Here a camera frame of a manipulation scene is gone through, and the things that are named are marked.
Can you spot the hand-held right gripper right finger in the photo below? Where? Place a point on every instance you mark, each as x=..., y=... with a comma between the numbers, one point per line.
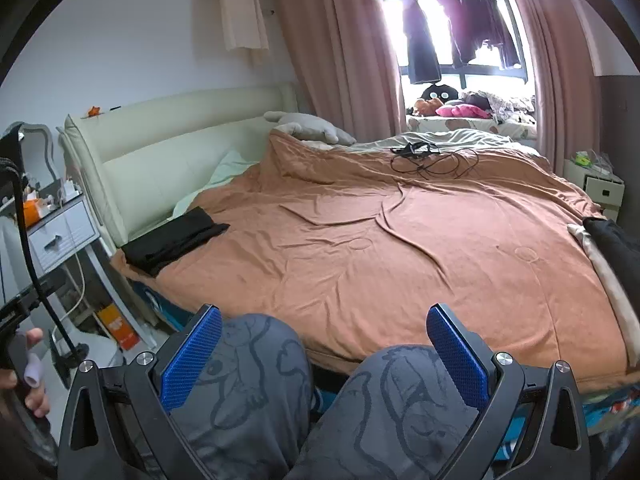
x=457, y=355

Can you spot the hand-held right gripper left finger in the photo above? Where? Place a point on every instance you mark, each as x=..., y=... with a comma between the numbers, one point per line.
x=192, y=355

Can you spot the black shirt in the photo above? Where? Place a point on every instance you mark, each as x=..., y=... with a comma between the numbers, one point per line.
x=175, y=240

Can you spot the patterned clothes pile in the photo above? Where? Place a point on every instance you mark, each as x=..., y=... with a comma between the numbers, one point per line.
x=505, y=105

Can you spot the person's left hand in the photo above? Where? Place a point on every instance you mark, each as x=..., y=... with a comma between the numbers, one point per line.
x=35, y=385

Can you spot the grey cartoon print pants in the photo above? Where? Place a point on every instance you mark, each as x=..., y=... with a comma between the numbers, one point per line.
x=250, y=390

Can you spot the orange box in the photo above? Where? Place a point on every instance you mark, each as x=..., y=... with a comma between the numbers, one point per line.
x=120, y=327

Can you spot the white drawer table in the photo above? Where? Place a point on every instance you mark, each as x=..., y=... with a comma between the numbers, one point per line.
x=65, y=230

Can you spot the orange packet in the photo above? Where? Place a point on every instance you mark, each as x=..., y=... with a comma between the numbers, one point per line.
x=32, y=212

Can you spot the orange duvet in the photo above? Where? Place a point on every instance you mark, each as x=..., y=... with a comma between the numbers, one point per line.
x=375, y=260

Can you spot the ornate white mirror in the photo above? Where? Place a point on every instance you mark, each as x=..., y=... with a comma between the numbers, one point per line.
x=37, y=155

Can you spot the pale green pillow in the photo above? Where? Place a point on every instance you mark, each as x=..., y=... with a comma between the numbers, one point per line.
x=225, y=170

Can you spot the black folded cloth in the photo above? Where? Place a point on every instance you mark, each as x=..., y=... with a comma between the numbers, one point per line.
x=617, y=255

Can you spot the cream bed headboard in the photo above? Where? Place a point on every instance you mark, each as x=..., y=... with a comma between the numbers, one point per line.
x=165, y=160

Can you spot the small orange toy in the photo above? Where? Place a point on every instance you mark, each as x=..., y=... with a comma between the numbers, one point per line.
x=94, y=111

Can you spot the white nightstand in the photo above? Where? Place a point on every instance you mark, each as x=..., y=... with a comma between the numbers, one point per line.
x=600, y=190

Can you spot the green small item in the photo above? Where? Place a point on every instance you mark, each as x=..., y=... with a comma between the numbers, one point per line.
x=581, y=159

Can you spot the pink cloth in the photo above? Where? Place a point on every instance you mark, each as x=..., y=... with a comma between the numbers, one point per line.
x=465, y=111

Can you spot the orange plush toy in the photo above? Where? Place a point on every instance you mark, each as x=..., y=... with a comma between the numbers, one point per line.
x=426, y=107

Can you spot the grey plush toy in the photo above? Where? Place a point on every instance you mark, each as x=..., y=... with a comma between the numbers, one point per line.
x=310, y=127

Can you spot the black plush toy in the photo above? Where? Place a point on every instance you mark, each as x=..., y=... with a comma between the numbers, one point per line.
x=439, y=92

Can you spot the pink curtain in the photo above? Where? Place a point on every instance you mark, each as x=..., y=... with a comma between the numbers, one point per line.
x=340, y=45
x=555, y=60

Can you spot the dark hanging garments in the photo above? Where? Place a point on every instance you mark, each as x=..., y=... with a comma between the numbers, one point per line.
x=475, y=25

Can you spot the cream hanging cloth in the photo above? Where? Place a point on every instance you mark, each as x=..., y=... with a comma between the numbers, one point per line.
x=242, y=15

